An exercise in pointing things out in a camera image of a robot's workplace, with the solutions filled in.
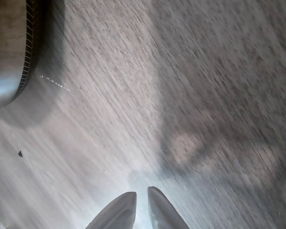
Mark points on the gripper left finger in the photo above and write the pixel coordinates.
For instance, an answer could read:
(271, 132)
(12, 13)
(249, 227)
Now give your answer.
(119, 212)

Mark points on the small black debris chip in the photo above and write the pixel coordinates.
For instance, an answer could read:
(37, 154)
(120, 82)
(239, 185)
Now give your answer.
(20, 154)

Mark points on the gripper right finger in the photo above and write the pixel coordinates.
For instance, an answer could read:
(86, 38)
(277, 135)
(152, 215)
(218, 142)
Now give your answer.
(164, 212)

